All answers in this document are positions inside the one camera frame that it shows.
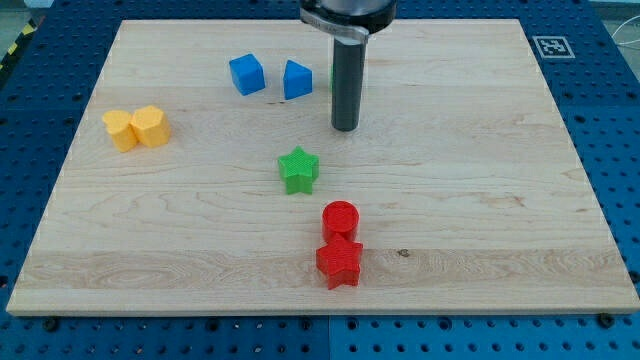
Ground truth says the red cylinder block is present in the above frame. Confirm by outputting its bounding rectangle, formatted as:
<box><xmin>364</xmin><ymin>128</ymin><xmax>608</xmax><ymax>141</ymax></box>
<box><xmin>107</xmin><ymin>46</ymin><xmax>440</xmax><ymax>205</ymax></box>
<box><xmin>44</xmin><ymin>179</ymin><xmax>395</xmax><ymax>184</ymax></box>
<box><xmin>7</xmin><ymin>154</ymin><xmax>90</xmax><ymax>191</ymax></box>
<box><xmin>322</xmin><ymin>200</ymin><xmax>360</xmax><ymax>243</ymax></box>

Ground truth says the light wooden board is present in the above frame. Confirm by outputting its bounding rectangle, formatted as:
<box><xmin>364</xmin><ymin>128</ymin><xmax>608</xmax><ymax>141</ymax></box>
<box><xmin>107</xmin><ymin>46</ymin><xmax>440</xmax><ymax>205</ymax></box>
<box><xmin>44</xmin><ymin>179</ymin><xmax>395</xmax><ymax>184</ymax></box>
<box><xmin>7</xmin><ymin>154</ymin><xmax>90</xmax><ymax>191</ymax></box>
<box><xmin>7</xmin><ymin>19</ymin><xmax>639</xmax><ymax>316</ymax></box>

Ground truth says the dark grey cylindrical pointer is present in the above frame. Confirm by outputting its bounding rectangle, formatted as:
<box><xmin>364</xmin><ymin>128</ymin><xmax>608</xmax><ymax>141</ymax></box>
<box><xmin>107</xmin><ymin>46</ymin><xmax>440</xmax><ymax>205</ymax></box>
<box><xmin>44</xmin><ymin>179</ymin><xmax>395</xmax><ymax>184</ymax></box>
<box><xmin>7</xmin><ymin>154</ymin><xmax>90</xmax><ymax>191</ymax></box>
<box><xmin>331</xmin><ymin>37</ymin><xmax>366</xmax><ymax>132</ymax></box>

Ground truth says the yellow hexagon block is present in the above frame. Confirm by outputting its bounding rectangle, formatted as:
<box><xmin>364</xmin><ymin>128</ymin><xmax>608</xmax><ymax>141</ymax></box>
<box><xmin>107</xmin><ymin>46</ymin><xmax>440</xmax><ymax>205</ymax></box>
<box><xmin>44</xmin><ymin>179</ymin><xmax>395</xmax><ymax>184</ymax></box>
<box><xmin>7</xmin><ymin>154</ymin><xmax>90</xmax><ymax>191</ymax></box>
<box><xmin>131</xmin><ymin>105</ymin><xmax>171</xmax><ymax>148</ymax></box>

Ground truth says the red star block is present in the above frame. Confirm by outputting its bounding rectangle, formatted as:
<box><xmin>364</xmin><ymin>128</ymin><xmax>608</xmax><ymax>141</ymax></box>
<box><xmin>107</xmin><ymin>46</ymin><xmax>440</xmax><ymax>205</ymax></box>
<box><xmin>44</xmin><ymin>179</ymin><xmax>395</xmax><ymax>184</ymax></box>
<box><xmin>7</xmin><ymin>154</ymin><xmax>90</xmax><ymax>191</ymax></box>
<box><xmin>316</xmin><ymin>234</ymin><xmax>363</xmax><ymax>290</ymax></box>

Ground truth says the yellow heart block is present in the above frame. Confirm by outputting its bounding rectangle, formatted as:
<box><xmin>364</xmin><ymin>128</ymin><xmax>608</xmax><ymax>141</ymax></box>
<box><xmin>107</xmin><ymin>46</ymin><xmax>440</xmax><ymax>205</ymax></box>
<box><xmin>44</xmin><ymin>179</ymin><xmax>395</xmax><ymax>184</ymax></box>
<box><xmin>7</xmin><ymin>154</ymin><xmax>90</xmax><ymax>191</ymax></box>
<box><xmin>102</xmin><ymin>110</ymin><xmax>138</xmax><ymax>152</ymax></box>

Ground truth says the blue triangular block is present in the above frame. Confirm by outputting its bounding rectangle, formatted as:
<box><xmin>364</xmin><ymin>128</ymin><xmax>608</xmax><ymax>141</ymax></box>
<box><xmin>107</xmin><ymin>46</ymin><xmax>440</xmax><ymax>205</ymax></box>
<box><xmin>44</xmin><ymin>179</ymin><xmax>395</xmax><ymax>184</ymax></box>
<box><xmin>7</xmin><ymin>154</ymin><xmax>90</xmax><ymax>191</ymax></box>
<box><xmin>283</xmin><ymin>60</ymin><xmax>313</xmax><ymax>100</ymax></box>

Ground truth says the green star block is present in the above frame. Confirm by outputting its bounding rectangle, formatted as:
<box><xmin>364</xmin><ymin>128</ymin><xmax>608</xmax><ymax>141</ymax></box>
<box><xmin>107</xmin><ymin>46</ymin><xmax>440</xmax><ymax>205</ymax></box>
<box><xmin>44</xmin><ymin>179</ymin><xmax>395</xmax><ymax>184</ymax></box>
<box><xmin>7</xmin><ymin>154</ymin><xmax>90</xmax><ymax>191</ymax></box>
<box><xmin>278</xmin><ymin>146</ymin><xmax>319</xmax><ymax>195</ymax></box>

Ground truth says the black robot arm flange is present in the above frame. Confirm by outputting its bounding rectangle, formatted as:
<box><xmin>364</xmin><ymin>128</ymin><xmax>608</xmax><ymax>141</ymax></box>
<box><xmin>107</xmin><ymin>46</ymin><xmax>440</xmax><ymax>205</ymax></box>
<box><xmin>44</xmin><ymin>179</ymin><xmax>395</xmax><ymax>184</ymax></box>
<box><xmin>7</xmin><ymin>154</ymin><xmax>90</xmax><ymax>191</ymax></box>
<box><xmin>299</xmin><ymin>0</ymin><xmax>398</xmax><ymax>44</ymax></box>

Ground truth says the white cable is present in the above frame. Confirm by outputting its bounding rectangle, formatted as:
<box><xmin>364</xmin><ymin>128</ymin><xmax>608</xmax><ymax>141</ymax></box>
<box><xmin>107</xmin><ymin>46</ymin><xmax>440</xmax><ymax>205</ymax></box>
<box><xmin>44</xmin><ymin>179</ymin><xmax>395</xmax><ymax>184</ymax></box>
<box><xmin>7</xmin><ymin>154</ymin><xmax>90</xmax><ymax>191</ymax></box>
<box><xmin>610</xmin><ymin>13</ymin><xmax>640</xmax><ymax>48</ymax></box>

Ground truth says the blue cube block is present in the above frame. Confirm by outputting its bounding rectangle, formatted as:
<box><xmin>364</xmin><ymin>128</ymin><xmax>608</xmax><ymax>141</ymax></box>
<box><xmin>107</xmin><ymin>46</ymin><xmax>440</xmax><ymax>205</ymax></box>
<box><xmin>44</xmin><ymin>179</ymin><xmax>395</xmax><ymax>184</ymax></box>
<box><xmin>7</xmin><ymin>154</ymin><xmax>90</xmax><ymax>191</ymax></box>
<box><xmin>229</xmin><ymin>53</ymin><xmax>266</xmax><ymax>96</ymax></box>

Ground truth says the white fiducial marker tag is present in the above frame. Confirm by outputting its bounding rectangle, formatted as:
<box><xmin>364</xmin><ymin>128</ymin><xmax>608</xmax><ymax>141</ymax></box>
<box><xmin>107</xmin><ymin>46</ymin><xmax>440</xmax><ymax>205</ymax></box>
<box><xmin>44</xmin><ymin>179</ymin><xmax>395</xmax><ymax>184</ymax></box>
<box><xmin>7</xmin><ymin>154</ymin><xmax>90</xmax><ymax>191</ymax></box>
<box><xmin>532</xmin><ymin>35</ymin><xmax>575</xmax><ymax>59</ymax></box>

